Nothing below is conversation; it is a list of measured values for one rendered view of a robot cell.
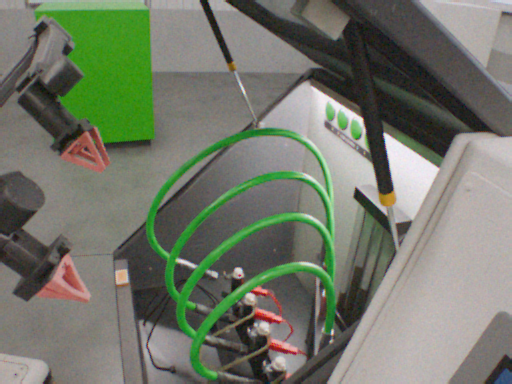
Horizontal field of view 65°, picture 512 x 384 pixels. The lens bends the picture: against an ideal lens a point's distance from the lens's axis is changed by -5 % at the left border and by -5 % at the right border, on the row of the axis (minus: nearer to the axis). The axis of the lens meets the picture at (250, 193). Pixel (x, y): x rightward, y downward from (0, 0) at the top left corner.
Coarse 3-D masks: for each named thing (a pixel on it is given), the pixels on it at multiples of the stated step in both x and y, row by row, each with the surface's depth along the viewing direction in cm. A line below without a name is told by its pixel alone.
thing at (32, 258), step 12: (24, 240) 59; (36, 240) 61; (60, 240) 62; (0, 252) 58; (12, 252) 58; (24, 252) 58; (36, 252) 60; (48, 252) 61; (12, 264) 58; (24, 264) 59; (36, 264) 59; (48, 264) 59; (24, 276) 60; (36, 276) 60
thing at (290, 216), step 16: (256, 224) 63; (272, 224) 64; (320, 224) 67; (240, 240) 63; (208, 256) 64; (192, 288) 65; (320, 304) 78; (192, 336) 70; (208, 336) 72; (240, 352) 75
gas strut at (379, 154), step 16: (352, 32) 34; (352, 48) 35; (352, 64) 37; (368, 64) 37; (368, 80) 37; (368, 96) 38; (368, 112) 39; (368, 128) 41; (368, 144) 42; (384, 144) 42; (384, 160) 43; (384, 176) 44; (384, 192) 46
